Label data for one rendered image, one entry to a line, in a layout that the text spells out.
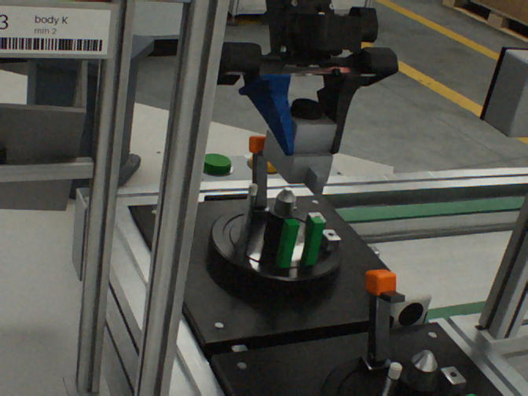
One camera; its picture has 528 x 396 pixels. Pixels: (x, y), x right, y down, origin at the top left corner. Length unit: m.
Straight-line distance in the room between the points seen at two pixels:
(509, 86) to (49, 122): 0.39
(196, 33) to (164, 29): 3.78
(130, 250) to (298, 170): 0.20
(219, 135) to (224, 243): 0.57
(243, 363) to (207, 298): 0.09
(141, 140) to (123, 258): 0.51
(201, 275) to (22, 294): 0.23
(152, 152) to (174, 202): 0.78
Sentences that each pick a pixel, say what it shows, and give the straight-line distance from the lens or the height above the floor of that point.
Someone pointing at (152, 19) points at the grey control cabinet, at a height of 0.22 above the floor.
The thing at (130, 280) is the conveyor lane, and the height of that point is 0.96.
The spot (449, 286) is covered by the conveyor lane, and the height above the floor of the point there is 0.92.
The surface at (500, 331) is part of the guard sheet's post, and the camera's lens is 0.82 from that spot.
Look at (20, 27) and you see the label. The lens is 0.41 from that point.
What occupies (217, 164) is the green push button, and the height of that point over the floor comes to 0.97.
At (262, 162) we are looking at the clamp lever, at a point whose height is 1.05.
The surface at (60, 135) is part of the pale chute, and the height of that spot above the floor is 1.15.
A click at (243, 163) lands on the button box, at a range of 1.03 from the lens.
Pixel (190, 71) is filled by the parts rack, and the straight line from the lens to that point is 0.44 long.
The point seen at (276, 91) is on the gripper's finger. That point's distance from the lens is 0.72.
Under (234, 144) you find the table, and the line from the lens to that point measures 1.32.
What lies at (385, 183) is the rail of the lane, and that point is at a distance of 1.07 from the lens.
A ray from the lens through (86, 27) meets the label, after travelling 0.42.
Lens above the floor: 1.41
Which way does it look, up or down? 28 degrees down
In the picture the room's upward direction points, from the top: 11 degrees clockwise
